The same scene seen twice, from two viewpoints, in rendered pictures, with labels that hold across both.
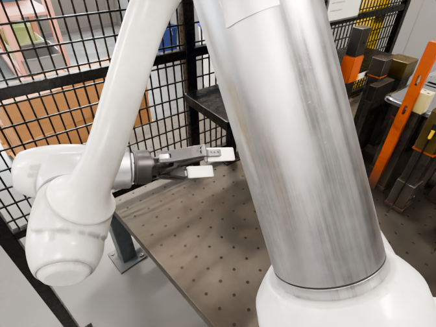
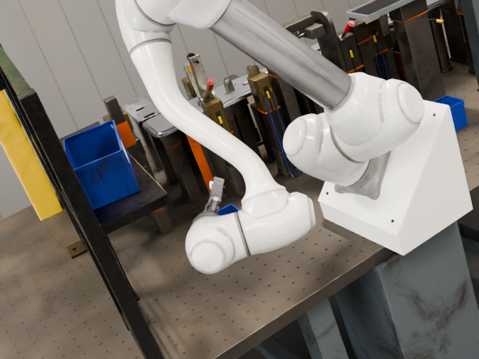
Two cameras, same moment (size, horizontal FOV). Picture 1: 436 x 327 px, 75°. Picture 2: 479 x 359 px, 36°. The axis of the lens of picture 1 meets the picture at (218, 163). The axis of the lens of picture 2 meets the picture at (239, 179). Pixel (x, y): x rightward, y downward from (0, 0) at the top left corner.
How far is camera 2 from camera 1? 1.66 m
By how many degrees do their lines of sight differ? 59
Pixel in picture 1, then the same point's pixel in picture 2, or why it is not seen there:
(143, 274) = not seen: outside the picture
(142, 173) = not seen: hidden behind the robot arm
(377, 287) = (351, 76)
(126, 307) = not seen: outside the picture
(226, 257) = (269, 282)
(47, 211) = (276, 191)
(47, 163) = (218, 223)
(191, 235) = (237, 309)
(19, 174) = (222, 238)
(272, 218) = (328, 80)
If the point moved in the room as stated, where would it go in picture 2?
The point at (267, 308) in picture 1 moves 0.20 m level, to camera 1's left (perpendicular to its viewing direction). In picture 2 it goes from (352, 106) to (344, 143)
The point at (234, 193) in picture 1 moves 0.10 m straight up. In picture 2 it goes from (188, 288) to (176, 260)
